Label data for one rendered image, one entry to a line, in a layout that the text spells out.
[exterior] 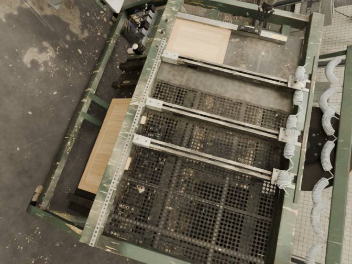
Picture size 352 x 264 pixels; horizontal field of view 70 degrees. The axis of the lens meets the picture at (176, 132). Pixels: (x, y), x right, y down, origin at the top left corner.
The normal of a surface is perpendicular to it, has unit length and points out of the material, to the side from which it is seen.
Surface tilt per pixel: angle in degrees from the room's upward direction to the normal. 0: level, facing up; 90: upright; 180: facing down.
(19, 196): 0
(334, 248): 90
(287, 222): 58
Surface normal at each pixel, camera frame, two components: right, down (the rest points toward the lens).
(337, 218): -0.52, -0.39
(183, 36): -0.01, -0.29
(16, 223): 0.81, 0.07
